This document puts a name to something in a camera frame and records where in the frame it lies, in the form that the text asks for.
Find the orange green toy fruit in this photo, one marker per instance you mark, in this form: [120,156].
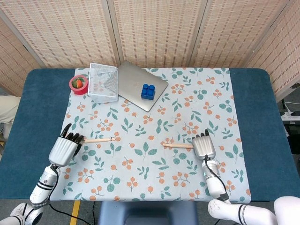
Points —
[78,82]

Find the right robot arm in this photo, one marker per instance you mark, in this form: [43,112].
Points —
[234,199]

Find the wooden stick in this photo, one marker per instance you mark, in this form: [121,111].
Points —
[99,140]
[178,145]

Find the white power strip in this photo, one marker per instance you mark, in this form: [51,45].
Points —
[290,114]

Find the silver closed laptop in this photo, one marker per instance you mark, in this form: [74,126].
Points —
[138,84]

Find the beige cloth bundle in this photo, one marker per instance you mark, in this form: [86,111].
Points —
[8,109]

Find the floral print tablecloth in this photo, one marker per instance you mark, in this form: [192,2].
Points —
[150,150]

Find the blue toy building block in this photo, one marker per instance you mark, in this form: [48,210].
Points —
[148,91]

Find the woven folding screen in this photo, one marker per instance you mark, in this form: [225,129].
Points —
[150,30]

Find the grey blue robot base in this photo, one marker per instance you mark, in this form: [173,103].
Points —
[147,213]

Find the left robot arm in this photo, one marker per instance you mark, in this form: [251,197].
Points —
[35,189]

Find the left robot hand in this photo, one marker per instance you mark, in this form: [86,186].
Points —
[64,150]

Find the blue table mat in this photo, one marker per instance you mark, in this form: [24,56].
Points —
[28,131]

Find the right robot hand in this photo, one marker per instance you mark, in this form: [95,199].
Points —
[204,145]

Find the red tape roll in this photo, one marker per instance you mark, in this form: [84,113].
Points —
[78,85]

